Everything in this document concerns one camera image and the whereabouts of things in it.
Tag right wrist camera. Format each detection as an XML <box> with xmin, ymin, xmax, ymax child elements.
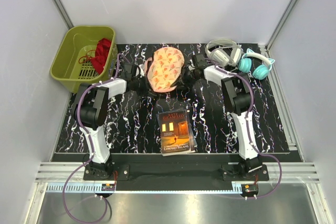
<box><xmin>192</xmin><ymin>54</ymin><xmax>210</xmax><ymax>70</ymax></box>

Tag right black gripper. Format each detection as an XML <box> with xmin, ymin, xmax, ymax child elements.
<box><xmin>171</xmin><ymin>67</ymin><xmax>201</xmax><ymax>90</ymax></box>

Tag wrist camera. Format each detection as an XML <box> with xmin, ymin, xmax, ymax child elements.
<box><xmin>192</xmin><ymin>54</ymin><xmax>210</xmax><ymax>70</ymax></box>
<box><xmin>120</xmin><ymin>63</ymin><xmax>144</xmax><ymax>80</ymax></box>

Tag aluminium frame rail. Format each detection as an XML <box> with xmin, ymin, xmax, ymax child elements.
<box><xmin>31</xmin><ymin>157</ymin><xmax>333</xmax><ymax>223</ymax></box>

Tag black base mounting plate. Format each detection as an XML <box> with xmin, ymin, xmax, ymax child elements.
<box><xmin>83</xmin><ymin>153</ymin><xmax>269</xmax><ymax>191</ymax></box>

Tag red bra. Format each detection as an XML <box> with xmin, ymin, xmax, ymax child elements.
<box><xmin>78</xmin><ymin>38</ymin><xmax>111</xmax><ymax>74</ymax></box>

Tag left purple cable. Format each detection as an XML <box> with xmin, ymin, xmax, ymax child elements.
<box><xmin>61</xmin><ymin>52</ymin><xmax>132</xmax><ymax>222</ymax></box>

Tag olive green plastic basket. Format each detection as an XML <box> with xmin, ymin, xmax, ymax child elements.
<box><xmin>50</xmin><ymin>26</ymin><xmax>118</xmax><ymax>93</ymax></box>

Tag orange paperback book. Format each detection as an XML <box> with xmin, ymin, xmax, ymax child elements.
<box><xmin>157</xmin><ymin>109</ymin><xmax>197</xmax><ymax>156</ymax></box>

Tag pink patterned mesh laundry bag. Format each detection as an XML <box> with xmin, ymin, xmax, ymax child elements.
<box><xmin>144</xmin><ymin>47</ymin><xmax>184</xmax><ymax>93</ymax></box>

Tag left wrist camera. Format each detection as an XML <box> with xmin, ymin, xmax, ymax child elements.
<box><xmin>120</xmin><ymin>63</ymin><xmax>144</xmax><ymax>80</ymax></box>

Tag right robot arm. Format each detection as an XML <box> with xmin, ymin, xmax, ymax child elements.
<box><xmin>176</xmin><ymin>55</ymin><xmax>263</xmax><ymax>180</ymax></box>

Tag white grey headphones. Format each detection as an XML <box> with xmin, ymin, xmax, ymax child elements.
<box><xmin>205</xmin><ymin>38</ymin><xmax>243</xmax><ymax>72</ymax></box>

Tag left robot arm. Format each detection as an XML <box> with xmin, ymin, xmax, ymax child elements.
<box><xmin>72</xmin><ymin>63</ymin><xmax>149</xmax><ymax>180</ymax></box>

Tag teal cat-ear headphones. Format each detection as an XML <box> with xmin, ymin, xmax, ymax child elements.
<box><xmin>238</xmin><ymin>48</ymin><xmax>275</xmax><ymax>80</ymax></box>

